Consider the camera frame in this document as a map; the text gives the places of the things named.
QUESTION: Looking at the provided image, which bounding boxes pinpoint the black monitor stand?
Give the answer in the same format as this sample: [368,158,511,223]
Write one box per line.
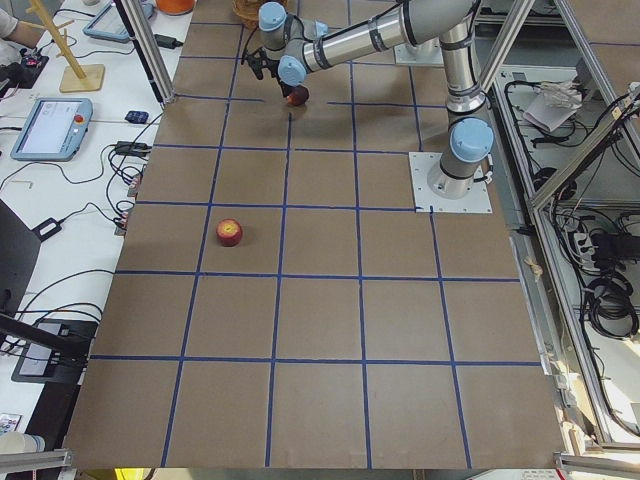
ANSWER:
[1,204,102,385]

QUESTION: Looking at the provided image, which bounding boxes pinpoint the small blue device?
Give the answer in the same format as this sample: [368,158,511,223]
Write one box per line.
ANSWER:
[125,110,149,124]

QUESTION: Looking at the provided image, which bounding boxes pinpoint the wooden mug stand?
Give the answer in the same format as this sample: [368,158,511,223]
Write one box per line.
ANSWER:
[26,0,105,94]

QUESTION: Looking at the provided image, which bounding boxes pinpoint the dark red apple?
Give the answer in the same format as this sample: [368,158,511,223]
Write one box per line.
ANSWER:
[286,85,310,107]

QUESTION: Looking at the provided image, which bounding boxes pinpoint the coiled black cables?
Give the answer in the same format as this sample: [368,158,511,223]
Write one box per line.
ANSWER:
[582,274,637,341]

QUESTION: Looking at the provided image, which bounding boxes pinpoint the wicker basket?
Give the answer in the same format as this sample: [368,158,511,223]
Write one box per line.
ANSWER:
[232,0,263,29]

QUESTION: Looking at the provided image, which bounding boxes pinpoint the black power adapter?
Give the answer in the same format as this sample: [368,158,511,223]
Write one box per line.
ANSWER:
[31,218,63,242]

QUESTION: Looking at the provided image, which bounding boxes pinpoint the teach pendant tablet far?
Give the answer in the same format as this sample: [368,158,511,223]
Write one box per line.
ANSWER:
[83,3,129,43]

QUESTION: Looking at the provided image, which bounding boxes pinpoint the orange container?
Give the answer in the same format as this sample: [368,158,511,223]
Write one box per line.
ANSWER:
[156,0,196,16]

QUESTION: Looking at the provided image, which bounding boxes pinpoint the teach pendant tablet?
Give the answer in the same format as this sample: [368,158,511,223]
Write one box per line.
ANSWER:
[83,3,129,43]
[10,98,93,162]

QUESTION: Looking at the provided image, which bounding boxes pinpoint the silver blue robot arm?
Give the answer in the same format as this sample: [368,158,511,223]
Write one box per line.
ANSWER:
[243,0,494,200]

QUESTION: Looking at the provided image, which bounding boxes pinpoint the red yellow apple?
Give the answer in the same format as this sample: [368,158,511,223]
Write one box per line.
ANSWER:
[215,218,243,247]

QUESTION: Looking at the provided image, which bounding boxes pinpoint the crumpled white paper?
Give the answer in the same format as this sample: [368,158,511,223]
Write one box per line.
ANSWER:
[523,81,583,133]

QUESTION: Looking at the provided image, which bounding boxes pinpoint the teach pendant tablet near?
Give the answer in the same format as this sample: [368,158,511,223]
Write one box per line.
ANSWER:
[10,98,93,162]

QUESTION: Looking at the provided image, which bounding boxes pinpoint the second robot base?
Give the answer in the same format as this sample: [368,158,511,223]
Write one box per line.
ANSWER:
[394,38,444,68]

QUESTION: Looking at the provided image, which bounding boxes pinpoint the aluminium frame post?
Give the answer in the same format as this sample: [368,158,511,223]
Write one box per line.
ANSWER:
[115,0,175,105]

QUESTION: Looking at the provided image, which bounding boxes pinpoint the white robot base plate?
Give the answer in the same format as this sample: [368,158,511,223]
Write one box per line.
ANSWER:
[408,152,493,214]

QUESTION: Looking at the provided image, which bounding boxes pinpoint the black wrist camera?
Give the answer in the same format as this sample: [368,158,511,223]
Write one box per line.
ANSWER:
[243,47,271,80]

